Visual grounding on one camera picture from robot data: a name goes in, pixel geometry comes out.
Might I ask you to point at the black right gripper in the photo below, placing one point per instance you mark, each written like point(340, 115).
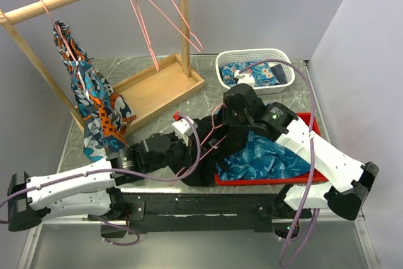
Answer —
point(226, 113)

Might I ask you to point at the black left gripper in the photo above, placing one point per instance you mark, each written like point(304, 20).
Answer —
point(188, 151)

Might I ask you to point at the black shorts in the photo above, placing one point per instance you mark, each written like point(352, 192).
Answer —
point(230, 140)

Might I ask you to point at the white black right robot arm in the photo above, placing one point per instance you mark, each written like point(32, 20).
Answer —
point(348, 180)

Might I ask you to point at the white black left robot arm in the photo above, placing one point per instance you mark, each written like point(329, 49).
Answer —
point(93, 189)

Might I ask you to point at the blue floral shorts in basket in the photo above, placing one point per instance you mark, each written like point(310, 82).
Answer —
point(262, 73)

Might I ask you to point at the blue leaf-print shorts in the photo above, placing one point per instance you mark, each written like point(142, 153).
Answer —
point(262, 159)

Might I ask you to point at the orange blue patterned shorts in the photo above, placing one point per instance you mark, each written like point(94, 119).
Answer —
point(105, 113)

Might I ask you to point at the pink hanger holding shorts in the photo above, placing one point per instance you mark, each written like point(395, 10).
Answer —
point(59, 30)

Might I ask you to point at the dark denim cloth in basket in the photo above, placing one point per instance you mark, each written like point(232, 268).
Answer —
point(279, 74)

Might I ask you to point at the wooden clothes rack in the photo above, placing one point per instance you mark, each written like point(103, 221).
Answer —
point(150, 92)

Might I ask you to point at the red plastic tray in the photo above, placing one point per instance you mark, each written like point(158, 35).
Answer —
point(317, 178)

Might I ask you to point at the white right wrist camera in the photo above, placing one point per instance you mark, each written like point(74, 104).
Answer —
point(244, 78)

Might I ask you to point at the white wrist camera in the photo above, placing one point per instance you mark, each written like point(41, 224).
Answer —
point(182, 129)
point(244, 78)

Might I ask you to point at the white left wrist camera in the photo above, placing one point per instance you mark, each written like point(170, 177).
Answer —
point(182, 129)

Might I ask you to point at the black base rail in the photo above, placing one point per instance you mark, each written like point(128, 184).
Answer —
point(173, 212)

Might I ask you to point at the aluminium frame rail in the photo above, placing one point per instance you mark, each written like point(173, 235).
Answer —
point(197, 241)

